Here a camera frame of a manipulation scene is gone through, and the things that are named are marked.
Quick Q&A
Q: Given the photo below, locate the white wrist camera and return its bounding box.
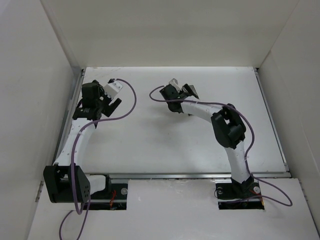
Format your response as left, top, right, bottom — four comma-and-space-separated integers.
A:
168, 78, 182, 92
103, 78, 123, 100

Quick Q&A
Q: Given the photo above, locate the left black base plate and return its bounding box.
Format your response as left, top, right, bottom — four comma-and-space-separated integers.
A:
89, 183, 128, 211

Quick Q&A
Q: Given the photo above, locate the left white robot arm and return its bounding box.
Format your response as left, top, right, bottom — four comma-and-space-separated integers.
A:
43, 79, 123, 203

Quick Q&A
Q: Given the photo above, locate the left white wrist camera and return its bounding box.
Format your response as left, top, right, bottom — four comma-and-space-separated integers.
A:
103, 78, 123, 100

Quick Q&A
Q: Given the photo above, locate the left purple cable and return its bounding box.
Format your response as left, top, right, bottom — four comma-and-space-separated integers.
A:
59, 77, 138, 240

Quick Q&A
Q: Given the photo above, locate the purple cable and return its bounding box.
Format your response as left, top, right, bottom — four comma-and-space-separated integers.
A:
59, 77, 138, 240
149, 84, 293, 208

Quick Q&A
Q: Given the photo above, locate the aluminium rail front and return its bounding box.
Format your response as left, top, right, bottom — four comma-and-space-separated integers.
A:
86, 171, 292, 180

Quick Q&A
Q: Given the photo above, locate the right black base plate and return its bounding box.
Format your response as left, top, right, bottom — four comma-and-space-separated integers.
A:
215, 182, 265, 210

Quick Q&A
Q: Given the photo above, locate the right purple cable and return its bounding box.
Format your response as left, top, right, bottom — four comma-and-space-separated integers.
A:
149, 84, 293, 208

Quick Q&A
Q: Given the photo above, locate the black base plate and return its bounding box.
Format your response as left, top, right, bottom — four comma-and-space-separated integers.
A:
215, 182, 265, 210
89, 183, 128, 211

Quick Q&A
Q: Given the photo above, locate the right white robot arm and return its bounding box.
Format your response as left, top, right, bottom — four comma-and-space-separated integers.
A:
159, 82, 255, 200

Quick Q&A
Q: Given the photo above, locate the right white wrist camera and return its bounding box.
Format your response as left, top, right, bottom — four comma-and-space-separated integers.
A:
168, 78, 182, 92

